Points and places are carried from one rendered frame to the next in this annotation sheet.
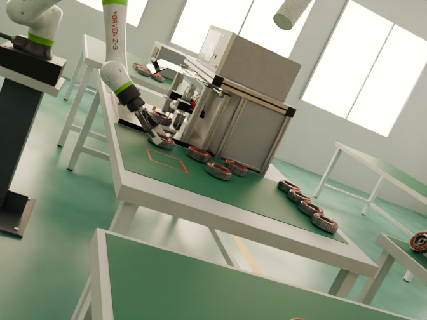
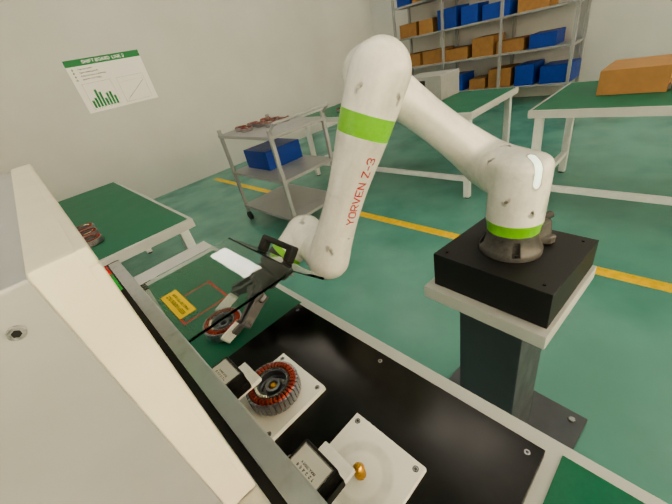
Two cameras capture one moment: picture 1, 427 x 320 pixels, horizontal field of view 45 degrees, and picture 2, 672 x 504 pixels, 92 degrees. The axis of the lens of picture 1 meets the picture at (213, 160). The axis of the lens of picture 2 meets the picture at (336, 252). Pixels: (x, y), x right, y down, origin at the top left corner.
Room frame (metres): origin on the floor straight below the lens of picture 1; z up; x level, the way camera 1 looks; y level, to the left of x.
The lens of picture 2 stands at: (2.97, 0.37, 1.36)
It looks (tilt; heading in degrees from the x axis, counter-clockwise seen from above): 31 degrees down; 163
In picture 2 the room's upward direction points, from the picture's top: 13 degrees counter-clockwise
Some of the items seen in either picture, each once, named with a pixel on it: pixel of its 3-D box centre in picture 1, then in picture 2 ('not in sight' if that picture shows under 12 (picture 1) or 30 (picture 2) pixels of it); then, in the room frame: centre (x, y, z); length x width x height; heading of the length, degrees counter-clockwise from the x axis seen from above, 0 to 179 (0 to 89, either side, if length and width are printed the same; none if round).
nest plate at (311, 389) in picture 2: (159, 122); (277, 393); (2.48, 0.32, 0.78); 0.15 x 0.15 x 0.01; 21
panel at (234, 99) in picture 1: (210, 108); not in sight; (2.68, 0.12, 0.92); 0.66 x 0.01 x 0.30; 21
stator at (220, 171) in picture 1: (218, 171); not in sight; (2.08, -0.04, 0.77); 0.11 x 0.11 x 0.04
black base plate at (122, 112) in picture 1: (157, 120); (309, 440); (2.60, 0.35, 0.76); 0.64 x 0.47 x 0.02; 21
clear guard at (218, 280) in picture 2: (183, 77); (214, 293); (2.42, 0.29, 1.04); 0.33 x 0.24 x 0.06; 111
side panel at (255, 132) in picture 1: (252, 137); not in sight; (2.43, -0.13, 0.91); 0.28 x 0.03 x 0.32; 111
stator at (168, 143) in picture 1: (161, 140); (224, 324); (2.16, 0.24, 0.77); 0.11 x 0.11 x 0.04
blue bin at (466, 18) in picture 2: not in sight; (474, 13); (-2.17, 5.27, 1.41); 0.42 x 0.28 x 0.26; 112
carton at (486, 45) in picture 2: not in sight; (488, 45); (-1.95, 5.36, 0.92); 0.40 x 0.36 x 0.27; 108
